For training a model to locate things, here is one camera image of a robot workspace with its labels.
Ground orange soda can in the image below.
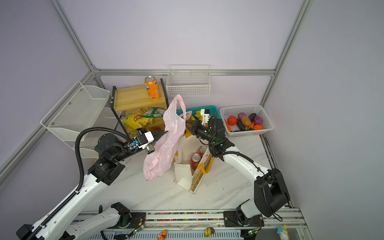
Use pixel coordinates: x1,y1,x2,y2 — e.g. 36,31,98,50
145,76,161,100

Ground white plastic vegetable basket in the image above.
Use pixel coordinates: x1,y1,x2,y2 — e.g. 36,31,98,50
220,105,275,137

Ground red tomato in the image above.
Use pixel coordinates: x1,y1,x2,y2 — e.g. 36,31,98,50
227,116,238,126

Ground green snack bag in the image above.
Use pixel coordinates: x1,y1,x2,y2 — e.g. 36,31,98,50
141,107,166,119

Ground yellow chips bag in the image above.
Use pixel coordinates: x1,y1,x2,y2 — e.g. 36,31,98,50
122,111,153,129

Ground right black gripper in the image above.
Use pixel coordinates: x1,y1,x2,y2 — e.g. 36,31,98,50
182,120,216,145

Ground pink plastic grocery bag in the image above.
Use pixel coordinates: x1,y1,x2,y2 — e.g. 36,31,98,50
143,95,187,181

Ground wooden three-tier shelf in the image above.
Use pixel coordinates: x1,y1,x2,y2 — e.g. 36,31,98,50
111,79,169,138

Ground white canvas tote bag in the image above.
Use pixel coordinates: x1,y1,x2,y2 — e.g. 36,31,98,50
174,131,214,194

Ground brown potato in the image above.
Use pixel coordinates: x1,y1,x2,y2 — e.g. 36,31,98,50
241,116,252,127

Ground white wire wall basket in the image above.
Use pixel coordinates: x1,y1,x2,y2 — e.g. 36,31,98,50
166,65,211,97

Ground teal plastic fruit basket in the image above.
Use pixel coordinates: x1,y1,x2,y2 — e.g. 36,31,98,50
186,105,222,119

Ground purple round vegetable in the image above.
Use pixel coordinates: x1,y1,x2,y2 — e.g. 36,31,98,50
254,116,264,126

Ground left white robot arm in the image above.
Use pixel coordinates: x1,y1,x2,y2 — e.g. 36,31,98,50
17,127,166,240

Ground red cola can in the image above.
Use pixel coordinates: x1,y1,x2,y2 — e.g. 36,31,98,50
198,146,208,157
191,153,202,171

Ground white mesh two-tier rack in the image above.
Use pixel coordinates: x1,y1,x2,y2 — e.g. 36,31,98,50
41,82,117,150

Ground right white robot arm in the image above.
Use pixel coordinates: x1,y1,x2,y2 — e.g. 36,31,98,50
186,114,291,226

